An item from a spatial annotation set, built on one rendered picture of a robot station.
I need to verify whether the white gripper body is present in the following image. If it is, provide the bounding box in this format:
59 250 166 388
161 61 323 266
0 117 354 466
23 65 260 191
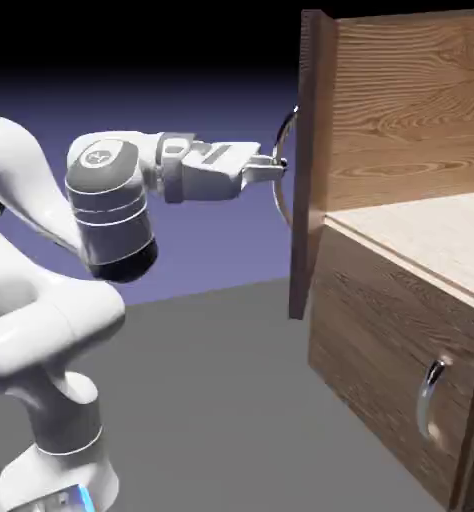
179 140 263 203

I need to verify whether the long curved metal handle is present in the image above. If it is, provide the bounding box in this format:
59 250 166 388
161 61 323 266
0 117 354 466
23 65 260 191
271 104 301 229

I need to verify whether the tall wooden cabinet door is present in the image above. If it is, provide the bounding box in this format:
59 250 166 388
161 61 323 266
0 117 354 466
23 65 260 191
288 9 339 321

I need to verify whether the light wood cabinet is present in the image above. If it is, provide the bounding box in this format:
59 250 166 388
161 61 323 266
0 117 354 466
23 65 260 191
288 8 474 512

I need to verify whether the wide wooden cabinet door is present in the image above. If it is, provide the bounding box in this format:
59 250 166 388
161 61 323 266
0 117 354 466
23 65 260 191
307 224 474 512

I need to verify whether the short curved metal handle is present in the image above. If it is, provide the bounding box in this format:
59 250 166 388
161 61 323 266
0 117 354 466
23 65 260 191
415 358 447 440

